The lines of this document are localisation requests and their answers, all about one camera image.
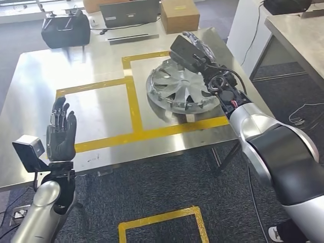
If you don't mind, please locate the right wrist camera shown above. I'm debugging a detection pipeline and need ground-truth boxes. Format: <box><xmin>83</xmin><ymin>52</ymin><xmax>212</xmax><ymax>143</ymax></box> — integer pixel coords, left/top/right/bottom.
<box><xmin>169</xmin><ymin>35</ymin><xmax>208</xmax><ymax>74</ymax></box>

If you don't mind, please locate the long pale table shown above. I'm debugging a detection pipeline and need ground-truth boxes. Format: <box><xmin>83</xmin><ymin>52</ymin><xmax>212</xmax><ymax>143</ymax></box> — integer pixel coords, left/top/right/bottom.
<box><xmin>0</xmin><ymin>0</ymin><xmax>85</xmax><ymax>25</ymax></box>

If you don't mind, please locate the silver wheel hubcap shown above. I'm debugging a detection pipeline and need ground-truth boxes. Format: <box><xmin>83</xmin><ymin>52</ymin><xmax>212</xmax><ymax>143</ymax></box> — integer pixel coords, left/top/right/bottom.
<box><xmin>146</xmin><ymin>57</ymin><xmax>221</xmax><ymax>115</ymax></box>

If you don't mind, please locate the black carry bag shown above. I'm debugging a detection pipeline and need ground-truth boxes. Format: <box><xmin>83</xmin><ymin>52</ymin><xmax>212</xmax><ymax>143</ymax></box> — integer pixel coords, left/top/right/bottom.
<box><xmin>41</xmin><ymin>8</ymin><xmax>91</xmax><ymax>50</ymax></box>

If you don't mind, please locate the yellow marking tape grid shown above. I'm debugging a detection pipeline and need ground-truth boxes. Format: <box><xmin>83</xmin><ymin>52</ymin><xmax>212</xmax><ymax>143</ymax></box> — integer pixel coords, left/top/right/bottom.
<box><xmin>45</xmin><ymin>50</ymin><xmax>230</xmax><ymax>158</ymax></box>

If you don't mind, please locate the grey laptop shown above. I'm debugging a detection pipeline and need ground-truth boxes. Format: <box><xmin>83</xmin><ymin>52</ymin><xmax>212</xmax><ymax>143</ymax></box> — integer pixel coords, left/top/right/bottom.
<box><xmin>100</xmin><ymin>0</ymin><xmax>160</xmax><ymax>29</ymax></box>

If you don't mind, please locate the steel workbench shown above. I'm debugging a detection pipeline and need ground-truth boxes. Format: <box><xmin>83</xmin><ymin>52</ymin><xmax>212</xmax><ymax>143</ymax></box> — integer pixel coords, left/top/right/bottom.
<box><xmin>249</xmin><ymin>7</ymin><xmax>324</xmax><ymax>91</ymax></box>
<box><xmin>0</xmin><ymin>26</ymin><xmax>276</xmax><ymax>193</ymax></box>

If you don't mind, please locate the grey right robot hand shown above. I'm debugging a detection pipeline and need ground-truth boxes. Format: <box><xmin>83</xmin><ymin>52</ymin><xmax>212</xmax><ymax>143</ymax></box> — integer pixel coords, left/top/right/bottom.
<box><xmin>182</xmin><ymin>31</ymin><xmax>218</xmax><ymax>65</ymax></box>

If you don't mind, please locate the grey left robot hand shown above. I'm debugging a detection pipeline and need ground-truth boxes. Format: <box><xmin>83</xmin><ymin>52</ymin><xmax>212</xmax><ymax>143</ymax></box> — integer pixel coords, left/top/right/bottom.
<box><xmin>46</xmin><ymin>96</ymin><xmax>77</xmax><ymax>163</ymax></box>

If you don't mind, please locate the black case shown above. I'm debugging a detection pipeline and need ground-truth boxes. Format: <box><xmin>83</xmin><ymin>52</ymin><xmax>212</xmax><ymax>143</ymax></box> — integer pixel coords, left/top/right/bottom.
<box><xmin>263</xmin><ymin>0</ymin><xmax>312</xmax><ymax>16</ymax></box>

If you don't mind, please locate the cardboard box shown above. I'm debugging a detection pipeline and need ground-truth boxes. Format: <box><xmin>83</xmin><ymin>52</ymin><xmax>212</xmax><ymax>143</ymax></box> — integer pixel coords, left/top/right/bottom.
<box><xmin>160</xmin><ymin>0</ymin><xmax>201</xmax><ymax>35</ymax></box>
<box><xmin>82</xmin><ymin>0</ymin><xmax>132</xmax><ymax>14</ymax></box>

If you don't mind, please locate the person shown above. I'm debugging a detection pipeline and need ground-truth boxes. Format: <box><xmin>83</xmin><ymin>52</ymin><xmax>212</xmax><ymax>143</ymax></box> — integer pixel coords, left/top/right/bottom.
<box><xmin>267</xmin><ymin>218</ymin><xmax>312</xmax><ymax>243</ymax></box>

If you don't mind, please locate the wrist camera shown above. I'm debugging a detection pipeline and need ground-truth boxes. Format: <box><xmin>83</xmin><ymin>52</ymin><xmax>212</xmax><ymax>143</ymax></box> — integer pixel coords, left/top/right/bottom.
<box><xmin>12</xmin><ymin>135</ymin><xmax>49</xmax><ymax>173</ymax></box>
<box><xmin>169</xmin><ymin>35</ymin><xmax>208</xmax><ymax>74</ymax></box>

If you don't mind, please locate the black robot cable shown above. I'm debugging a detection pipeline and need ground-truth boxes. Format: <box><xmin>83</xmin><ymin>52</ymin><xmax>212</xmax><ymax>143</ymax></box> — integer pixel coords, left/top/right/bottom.
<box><xmin>246</xmin><ymin>164</ymin><xmax>270</xmax><ymax>243</ymax></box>

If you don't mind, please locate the white cable with adapter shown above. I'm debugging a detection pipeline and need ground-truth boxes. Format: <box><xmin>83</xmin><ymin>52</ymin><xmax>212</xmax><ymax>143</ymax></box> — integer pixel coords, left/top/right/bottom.
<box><xmin>289</xmin><ymin>102</ymin><xmax>324</xmax><ymax>128</ymax></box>

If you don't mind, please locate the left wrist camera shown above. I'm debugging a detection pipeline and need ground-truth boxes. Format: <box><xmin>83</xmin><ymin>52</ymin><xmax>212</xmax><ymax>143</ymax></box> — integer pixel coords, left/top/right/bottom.
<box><xmin>12</xmin><ymin>135</ymin><xmax>49</xmax><ymax>173</ymax></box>

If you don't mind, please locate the yellow floor tape square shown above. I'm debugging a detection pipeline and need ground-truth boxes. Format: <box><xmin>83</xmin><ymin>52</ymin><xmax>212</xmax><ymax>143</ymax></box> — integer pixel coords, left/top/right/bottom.
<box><xmin>118</xmin><ymin>205</ymin><xmax>210</xmax><ymax>243</ymax></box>

